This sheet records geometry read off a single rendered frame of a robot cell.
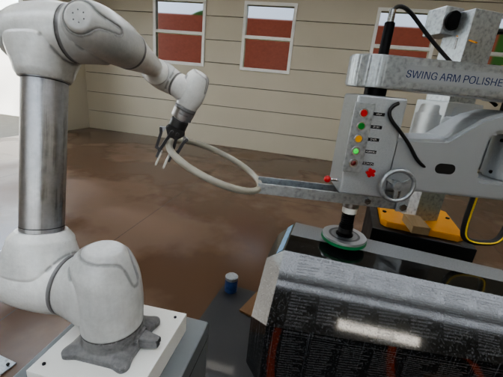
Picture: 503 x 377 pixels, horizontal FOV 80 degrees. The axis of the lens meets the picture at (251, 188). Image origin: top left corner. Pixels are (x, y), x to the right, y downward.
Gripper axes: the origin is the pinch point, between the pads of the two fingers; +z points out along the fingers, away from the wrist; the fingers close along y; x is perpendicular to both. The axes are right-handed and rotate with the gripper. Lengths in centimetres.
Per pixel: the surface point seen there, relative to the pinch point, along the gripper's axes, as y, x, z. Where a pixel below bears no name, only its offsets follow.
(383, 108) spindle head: 67, -23, -64
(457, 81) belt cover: 85, -28, -86
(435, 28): 114, 44, -126
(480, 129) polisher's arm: 105, -33, -76
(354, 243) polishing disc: 92, -28, -8
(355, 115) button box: 58, -23, -56
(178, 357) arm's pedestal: 20, -74, 25
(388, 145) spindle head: 77, -26, -53
